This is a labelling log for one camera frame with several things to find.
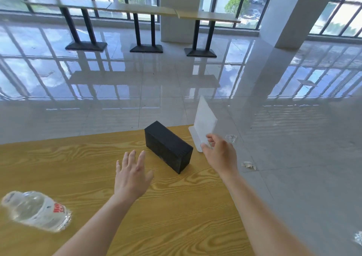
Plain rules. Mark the person's right hand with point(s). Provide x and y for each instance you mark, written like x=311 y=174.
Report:
x=222 y=158

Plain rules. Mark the person's left hand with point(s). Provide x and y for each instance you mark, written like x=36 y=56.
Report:
x=131 y=182

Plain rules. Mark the person's left little finger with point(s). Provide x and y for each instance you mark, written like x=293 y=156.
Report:
x=118 y=167

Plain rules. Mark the person's right thumb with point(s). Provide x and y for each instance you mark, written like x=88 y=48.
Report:
x=205 y=149

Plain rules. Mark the person's left middle finger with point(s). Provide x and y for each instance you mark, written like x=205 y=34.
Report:
x=133 y=159

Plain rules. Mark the person's left thumb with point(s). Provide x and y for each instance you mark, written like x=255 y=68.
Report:
x=150 y=176

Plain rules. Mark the person's left forearm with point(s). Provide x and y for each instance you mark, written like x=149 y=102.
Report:
x=93 y=227

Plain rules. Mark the person's right forearm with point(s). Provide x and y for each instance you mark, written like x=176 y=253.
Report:
x=260 y=221

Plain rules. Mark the crumpled clear plastic wrapper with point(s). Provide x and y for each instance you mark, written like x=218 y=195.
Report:
x=231 y=138
x=359 y=238
x=249 y=165

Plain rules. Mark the clear acrylic sign holder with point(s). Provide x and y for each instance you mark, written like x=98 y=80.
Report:
x=205 y=120

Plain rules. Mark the black rectangular box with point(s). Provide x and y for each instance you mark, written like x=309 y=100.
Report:
x=166 y=145

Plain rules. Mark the clear plastic water bottle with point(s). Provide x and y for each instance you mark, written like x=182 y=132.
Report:
x=35 y=210

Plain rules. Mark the white paper scrap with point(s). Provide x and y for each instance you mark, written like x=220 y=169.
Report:
x=307 y=83

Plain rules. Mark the wooden table with black legs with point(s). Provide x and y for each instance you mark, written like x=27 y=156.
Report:
x=84 y=4
x=208 y=15
x=141 y=9

